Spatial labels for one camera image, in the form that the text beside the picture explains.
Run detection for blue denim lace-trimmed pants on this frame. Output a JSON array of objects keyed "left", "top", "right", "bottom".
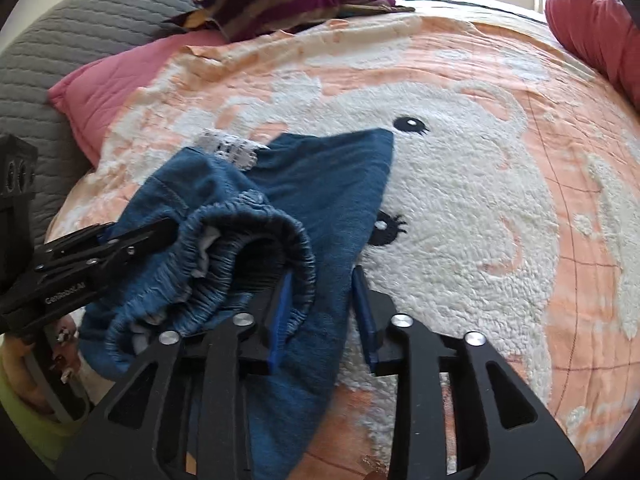
[{"left": 79, "top": 129, "right": 394, "bottom": 479}]

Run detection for green left sleeve forearm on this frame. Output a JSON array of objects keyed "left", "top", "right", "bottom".
[{"left": 0, "top": 370, "right": 77, "bottom": 470}]

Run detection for left hand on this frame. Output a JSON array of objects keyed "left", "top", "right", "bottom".
[{"left": 1, "top": 315, "right": 80, "bottom": 415}]

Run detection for orange bear blanket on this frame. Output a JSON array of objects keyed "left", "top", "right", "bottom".
[{"left": 48, "top": 14, "right": 639, "bottom": 465}]

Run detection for pink pillow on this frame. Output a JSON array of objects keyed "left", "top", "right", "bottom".
[{"left": 48, "top": 30, "right": 226, "bottom": 166}]

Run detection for grey quilted headboard cushion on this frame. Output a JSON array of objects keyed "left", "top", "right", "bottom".
[{"left": 0, "top": 0, "right": 262, "bottom": 246}]

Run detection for purple striped pillow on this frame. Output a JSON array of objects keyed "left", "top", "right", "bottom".
[{"left": 167, "top": 0, "right": 413, "bottom": 42}]

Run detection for red rolled quilt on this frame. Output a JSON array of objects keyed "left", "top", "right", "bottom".
[{"left": 544, "top": 0, "right": 639, "bottom": 106}]

